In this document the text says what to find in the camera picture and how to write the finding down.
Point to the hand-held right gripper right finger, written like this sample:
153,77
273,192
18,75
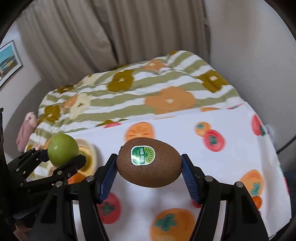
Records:
192,182

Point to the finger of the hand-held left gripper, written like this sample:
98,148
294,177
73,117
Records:
34,160
69,168

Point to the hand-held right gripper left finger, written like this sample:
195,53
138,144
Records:
106,180

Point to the green lime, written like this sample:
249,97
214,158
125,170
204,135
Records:
63,149

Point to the yellow duck print plate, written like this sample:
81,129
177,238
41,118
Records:
89,157

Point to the brown kiwi with green sticker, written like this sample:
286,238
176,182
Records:
148,168

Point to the pink plush pillow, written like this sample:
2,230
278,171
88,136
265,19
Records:
26,129

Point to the white fruit print tablecloth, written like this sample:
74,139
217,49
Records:
219,162

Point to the grey bed headboard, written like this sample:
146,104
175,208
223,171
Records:
23,99

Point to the green striped floral blanket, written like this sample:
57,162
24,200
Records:
138,92

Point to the beige curtain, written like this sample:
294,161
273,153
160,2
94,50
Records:
111,32

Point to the framed wall picture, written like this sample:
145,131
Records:
8,62

